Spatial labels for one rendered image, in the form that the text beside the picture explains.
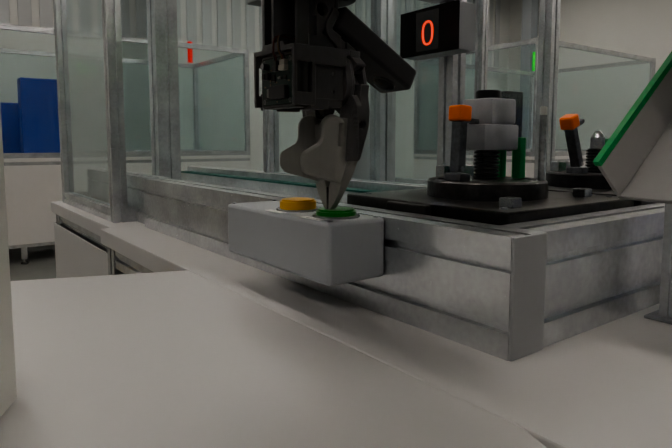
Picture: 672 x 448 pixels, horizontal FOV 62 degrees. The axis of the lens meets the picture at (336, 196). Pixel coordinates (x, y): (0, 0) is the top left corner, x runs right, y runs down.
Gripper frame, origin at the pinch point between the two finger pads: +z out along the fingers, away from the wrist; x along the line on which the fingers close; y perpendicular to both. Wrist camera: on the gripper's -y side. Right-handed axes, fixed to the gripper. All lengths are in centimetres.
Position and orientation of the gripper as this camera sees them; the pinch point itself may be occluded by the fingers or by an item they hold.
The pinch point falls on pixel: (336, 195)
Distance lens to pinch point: 55.8
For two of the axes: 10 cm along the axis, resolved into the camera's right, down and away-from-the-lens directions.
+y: -8.0, 0.6, -6.0
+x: 6.0, 0.8, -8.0
